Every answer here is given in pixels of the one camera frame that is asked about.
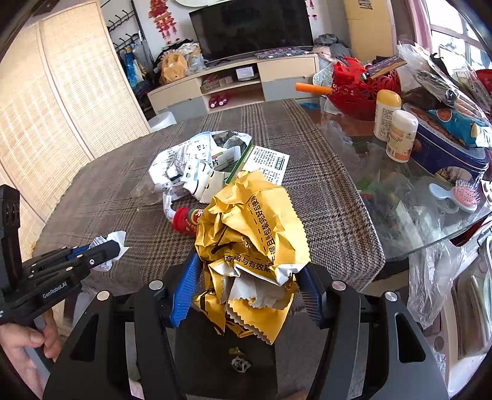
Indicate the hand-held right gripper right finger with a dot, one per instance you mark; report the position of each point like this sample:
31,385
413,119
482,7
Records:
309,300

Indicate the black coat rack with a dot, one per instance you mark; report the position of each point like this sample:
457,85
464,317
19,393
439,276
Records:
125,34

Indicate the person's left hand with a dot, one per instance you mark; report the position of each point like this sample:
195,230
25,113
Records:
23,350

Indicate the green and white medicine box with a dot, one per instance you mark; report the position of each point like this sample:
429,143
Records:
221,157

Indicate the pink hairbrush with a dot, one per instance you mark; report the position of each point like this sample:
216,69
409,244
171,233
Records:
468,194

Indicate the white tissue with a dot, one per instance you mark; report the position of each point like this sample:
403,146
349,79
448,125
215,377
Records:
117,238

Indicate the red openwork basket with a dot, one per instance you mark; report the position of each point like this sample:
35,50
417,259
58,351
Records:
349,96

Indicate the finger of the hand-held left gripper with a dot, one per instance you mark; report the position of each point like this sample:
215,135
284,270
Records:
82,250
102,257

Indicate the cream television cabinet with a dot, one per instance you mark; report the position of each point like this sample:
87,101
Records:
284,77

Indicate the white bottle with yellow lid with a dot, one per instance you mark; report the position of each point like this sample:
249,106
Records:
386,115

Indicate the pink curtain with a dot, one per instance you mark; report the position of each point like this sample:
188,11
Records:
419,19

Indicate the flat patterned box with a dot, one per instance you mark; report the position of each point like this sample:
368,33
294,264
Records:
284,53

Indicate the blue hanging bag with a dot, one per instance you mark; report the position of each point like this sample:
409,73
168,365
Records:
133,69

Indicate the red candy tube wrapper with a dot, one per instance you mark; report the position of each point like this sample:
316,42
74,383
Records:
184,221

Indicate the blue round cookie tin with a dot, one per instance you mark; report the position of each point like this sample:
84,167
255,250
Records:
442,154

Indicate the black flat television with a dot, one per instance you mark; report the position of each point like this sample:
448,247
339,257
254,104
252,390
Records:
250,27

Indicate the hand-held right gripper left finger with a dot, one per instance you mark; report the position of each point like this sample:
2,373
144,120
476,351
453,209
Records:
184,292

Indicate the small white plastic piece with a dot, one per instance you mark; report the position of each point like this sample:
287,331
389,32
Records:
240,364

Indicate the rattan folding screen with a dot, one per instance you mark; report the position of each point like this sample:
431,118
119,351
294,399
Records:
57,96

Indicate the grey plaid tablecloth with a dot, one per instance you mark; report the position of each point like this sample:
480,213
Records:
127,192

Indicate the clear hanging plastic bag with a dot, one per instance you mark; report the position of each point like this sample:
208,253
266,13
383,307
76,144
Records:
430,284

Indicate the white round bucket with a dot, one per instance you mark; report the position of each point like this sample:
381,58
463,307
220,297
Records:
161,121

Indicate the blue snack packet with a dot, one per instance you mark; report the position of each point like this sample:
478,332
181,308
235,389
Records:
457,125

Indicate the yellow foil wrapper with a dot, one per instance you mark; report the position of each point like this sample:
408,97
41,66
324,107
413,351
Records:
246,215

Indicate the red hanging decoration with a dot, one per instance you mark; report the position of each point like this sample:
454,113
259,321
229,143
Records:
163,19

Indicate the pile of plastic bags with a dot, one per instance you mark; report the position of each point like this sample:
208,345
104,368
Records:
442,73

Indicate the grey clothes pile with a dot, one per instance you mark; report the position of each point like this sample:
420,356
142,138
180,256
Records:
334,46

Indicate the tall cardboard box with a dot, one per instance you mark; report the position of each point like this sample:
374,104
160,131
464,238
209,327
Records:
369,27

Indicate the white magazine shelf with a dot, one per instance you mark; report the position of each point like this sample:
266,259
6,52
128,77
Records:
472,307

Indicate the small white device box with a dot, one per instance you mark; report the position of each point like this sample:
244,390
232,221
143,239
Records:
246,73

